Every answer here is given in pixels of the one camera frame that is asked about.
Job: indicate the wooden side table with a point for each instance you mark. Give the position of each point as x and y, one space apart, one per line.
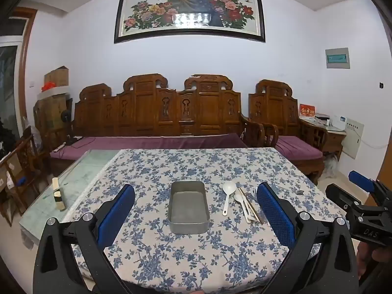
332 142

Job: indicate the large brown cardboard stack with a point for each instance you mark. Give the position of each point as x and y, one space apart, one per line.
50 116

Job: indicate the grey wall panel box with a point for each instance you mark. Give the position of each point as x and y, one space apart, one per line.
337 58

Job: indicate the rectangular metal tray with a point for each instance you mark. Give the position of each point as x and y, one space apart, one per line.
186 208

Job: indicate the cardboard box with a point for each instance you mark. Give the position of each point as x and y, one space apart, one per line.
56 76

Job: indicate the grey printer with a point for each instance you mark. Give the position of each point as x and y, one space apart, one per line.
322 117

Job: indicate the red gift box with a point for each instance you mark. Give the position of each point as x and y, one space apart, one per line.
307 111

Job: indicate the carved wooden sofa bench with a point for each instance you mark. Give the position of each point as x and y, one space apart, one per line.
147 110

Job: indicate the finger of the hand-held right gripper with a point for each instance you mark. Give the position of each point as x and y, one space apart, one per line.
338 194
361 180

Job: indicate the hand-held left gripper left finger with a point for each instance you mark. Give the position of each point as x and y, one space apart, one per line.
118 211

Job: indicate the large white plastic spoon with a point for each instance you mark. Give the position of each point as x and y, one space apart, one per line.
229 188

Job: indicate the small wooden block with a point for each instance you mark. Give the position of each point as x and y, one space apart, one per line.
58 194

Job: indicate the framed peacock flower painting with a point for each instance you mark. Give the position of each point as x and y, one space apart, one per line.
190 6

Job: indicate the orange red bag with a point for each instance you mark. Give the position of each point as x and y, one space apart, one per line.
49 86

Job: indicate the black standing fan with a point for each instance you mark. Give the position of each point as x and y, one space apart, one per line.
66 118

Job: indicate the dark wooden chair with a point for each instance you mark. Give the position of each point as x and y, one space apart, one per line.
21 171

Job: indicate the wooden framed doorway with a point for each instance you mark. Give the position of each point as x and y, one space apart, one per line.
12 82

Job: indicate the person's right hand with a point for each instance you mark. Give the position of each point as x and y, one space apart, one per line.
366 260

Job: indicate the white desk device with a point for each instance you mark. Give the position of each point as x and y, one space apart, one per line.
340 122

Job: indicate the white wall distribution box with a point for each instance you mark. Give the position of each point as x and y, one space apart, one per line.
352 137

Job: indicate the blue floral tablecloth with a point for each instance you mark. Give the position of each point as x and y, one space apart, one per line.
183 165

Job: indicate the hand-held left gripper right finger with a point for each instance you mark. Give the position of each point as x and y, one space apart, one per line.
275 214

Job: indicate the wooden chopstick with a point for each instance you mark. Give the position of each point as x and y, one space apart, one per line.
253 216
248 202

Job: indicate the carved wooden armchair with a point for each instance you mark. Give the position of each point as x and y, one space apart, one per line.
275 110

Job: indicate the short purple seat cushion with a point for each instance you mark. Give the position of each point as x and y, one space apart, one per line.
297 148

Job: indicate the small white plastic spoon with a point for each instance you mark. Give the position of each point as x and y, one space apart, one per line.
239 198

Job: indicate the long purple seat cushion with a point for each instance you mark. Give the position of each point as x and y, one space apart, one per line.
153 142

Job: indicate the white plastic fork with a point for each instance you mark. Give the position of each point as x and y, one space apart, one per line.
251 218

